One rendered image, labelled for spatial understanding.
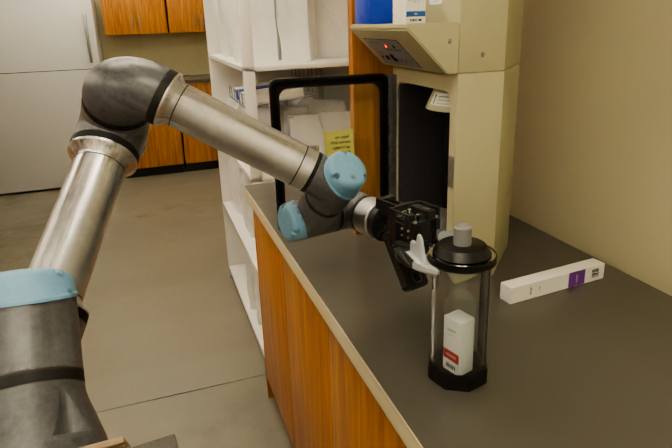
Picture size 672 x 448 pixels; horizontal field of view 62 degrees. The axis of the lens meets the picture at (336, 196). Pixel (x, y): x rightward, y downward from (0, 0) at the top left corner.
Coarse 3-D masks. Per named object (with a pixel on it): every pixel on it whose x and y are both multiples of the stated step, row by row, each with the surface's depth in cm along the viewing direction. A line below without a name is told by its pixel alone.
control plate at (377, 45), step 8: (368, 40) 133; (376, 40) 128; (384, 40) 124; (392, 40) 120; (376, 48) 134; (384, 48) 129; (392, 48) 124; (400, 48) 120; (384, 56) 135; (400, 56) 125; (408, 56) 121; (400, 64) 131; (408, 64) 126; (416, 64) 122
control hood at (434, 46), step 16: (368, 32) 128; (384, 32) 119; (400, 32) 112; (416, 32) 108; (432, 32) 109; (448, 32) 111; (416, 48) 113; (432, 48) 110; (448, 48) 112; (432, 64) 114; (448, 64) 113
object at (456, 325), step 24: (456, 264) 84; (480, 264) 84; (432, 288) 90; (456, 288) 86; (480, 288) 86; (432, 312) 91; (456, 312) 87; (480, 312) 88; (432, 336) 92; (456, 336) 88; (480, 336) 89; (432, 360) 94; (456, 360) 90; (480, 360) 91
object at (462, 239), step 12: (456, 228) 87; (468, 228) 86; (444, 240) 90; (456, 240) 87; (468, 240) 87; (480, 240) 89; (444, 252) 86; (456, 252) 85; (468, 252) 85; (480, 252) 85
